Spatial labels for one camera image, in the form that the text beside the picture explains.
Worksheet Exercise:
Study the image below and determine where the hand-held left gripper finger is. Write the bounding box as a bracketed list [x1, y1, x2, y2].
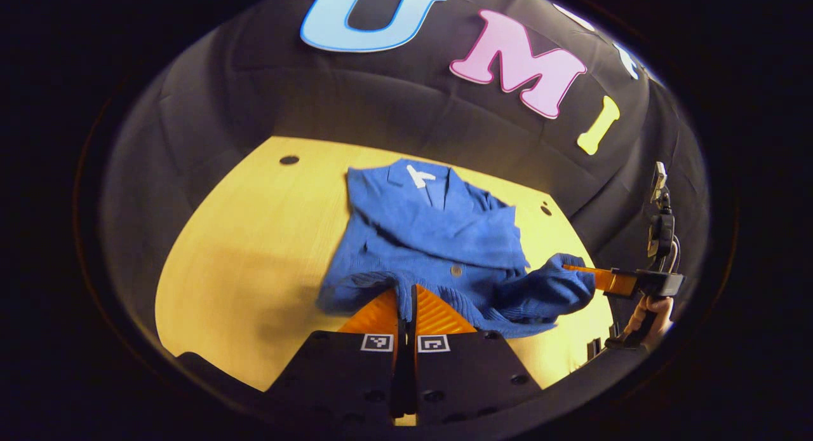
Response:
[264, 287, 408, 426]
[407, 284, 544, 426]

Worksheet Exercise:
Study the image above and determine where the blue knit cardigan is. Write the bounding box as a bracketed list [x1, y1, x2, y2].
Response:
[316, 158, 598, 339]

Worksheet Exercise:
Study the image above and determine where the black backdrop cloth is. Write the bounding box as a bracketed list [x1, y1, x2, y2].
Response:
[98, 0, 712, 365]

